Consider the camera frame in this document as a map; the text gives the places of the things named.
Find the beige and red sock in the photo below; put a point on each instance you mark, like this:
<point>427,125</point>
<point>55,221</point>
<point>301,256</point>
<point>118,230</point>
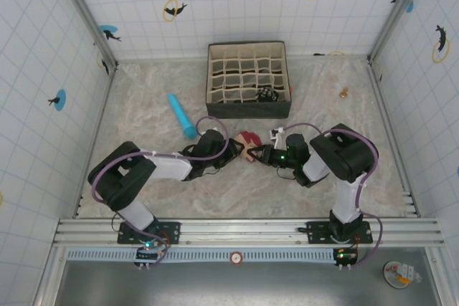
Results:
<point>247,139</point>

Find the dark fabric divided organizer box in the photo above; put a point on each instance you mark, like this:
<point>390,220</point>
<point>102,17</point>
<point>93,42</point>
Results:
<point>247,110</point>

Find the black white striped sock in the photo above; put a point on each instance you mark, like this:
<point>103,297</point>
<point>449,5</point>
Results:
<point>267,94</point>

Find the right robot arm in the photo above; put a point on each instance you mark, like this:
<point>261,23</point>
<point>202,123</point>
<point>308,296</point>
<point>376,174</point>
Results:
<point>344,152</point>

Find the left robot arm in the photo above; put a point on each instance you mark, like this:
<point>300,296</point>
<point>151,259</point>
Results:
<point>122,173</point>

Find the blue plastic tube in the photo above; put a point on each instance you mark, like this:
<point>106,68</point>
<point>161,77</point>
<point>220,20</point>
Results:
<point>181,114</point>

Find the small wooden peg figure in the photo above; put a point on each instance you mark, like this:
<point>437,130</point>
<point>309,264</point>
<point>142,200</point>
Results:
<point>344,94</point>

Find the round red white button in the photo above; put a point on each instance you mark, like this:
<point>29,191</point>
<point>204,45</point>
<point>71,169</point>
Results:
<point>236,258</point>

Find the small circuit board green light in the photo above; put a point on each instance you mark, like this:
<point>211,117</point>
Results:
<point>147,254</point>
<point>346,256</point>

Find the grey metal shelf plate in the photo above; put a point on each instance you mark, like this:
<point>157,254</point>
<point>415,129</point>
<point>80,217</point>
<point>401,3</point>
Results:
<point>215,284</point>

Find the blue oval shark sticker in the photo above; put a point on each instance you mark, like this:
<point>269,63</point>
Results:
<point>109,32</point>

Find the round grey disc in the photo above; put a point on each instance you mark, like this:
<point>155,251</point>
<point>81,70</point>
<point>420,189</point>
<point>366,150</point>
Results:
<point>391,279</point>

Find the small white orange clamp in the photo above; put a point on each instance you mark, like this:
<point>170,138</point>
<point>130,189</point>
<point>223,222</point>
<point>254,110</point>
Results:
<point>407,273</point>

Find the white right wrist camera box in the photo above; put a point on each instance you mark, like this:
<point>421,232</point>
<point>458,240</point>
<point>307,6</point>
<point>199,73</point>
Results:
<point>276,137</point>

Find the aluminium mounting rail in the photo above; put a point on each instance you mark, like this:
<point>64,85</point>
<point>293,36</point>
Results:
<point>244,229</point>

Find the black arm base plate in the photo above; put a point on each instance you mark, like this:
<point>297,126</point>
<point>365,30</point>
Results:
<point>172,230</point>
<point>315,229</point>

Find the aluminium frame cross rail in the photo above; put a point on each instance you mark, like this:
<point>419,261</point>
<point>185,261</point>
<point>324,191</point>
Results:
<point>161,58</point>

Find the aluminium frame side rail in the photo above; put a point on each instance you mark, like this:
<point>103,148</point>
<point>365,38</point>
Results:
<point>97,130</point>
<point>394,141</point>

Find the aluminium frame post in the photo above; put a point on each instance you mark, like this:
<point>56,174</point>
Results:
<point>397,12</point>
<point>84,12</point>

